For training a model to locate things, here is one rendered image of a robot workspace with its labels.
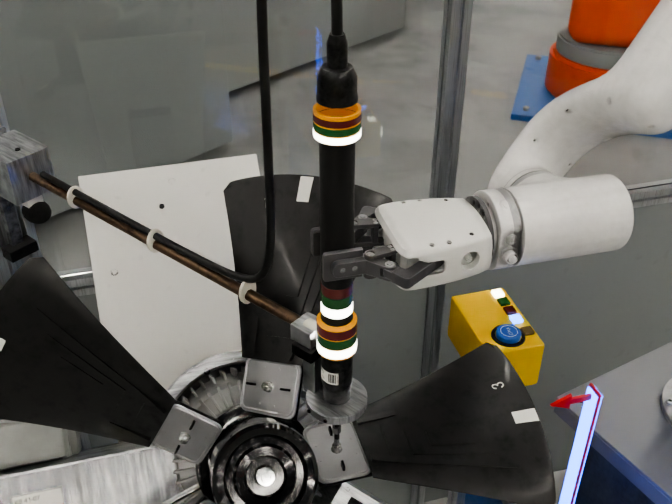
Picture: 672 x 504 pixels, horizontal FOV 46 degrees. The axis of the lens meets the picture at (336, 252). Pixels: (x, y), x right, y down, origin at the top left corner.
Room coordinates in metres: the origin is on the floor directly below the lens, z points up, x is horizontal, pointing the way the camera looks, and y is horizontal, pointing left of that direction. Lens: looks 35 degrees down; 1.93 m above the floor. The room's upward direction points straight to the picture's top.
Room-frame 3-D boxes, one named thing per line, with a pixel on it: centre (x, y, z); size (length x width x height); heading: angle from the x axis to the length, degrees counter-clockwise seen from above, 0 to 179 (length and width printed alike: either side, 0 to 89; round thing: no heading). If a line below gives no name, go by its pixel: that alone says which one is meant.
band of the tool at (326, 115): (0.65, 0.00, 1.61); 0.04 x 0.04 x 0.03
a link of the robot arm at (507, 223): (0.70, -0.16, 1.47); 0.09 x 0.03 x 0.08; 15
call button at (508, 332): (0.99, -0.28, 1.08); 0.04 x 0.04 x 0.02
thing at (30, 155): (1.05, 0.48, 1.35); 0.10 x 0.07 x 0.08; 50
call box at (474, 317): (1.03, -0.27, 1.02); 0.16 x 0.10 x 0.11; 15
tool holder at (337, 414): (0.66, 0.01, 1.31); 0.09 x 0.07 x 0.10; 50
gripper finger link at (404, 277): (0.64, -0.08, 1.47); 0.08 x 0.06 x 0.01; 165
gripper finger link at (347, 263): (0.62, -0.02, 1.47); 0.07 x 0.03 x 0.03; 106
